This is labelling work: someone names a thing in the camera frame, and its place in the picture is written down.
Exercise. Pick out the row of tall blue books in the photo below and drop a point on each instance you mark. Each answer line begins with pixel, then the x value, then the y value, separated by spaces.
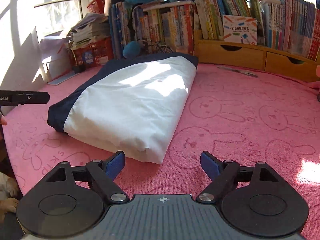
pixel 120 30

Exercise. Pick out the red plastic crate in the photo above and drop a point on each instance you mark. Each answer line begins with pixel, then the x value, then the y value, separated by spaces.
pixel 100 52

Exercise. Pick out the row of colourful paperback books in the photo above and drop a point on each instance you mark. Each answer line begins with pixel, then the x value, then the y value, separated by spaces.
pixel 170 25

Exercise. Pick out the pink rabbit print mat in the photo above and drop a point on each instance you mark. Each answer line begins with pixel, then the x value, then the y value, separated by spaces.
pixel 237 130

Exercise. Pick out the white window frame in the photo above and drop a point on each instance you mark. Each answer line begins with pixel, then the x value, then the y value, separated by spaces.
pixel 62 3

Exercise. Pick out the white printed cardboard box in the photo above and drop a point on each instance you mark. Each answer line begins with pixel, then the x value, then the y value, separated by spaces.
pixel 240 30

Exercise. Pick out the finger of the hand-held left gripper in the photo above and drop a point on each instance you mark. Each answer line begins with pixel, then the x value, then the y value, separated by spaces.
pixel 32 98

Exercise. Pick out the small black box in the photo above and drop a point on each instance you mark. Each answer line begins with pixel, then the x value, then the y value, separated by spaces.
pixel 78 69

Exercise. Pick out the black model bicycle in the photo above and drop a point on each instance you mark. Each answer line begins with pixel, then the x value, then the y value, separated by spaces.
pixel 163 48

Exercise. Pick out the blue plush ball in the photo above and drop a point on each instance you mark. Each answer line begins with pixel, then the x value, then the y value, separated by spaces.
pixel 131 50

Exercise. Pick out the row of green spine books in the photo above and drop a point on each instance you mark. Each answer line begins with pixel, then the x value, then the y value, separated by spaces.
pixel 212 12

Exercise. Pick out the navy and white jacket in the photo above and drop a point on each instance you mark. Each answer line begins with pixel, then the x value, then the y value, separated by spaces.
pixel 130 100

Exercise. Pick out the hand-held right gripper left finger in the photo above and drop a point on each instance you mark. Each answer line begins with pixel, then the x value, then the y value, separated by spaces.
pixel 115 166

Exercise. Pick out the pink foam block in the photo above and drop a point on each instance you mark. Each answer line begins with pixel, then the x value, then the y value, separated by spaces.
pixel 318 71

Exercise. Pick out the tan and white furry object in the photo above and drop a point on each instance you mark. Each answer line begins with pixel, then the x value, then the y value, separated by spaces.
pixel 8 202

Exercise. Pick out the wooden desk organiser with drawers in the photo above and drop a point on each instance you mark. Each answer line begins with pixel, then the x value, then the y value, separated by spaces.
pixel 237 52

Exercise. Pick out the small red plastic basket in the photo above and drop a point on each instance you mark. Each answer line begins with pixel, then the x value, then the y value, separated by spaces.
pixel 97 5

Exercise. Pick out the white paper bag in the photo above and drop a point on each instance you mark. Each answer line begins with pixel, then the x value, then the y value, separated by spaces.
pixel 55 55

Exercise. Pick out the person's left hand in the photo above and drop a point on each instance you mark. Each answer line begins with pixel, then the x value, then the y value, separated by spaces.
pixel 3 120

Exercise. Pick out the pen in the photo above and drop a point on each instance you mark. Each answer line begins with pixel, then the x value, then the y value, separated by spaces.
pixel 237 70

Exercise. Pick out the stack of paper booklets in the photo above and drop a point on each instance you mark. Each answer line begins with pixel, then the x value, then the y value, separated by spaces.
pixel 87 30

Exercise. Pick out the light blue flat pad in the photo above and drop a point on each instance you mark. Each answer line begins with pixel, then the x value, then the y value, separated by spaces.
pixel 62 78

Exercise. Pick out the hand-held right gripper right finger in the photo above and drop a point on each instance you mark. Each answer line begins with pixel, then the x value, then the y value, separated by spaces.
pixel 210 166

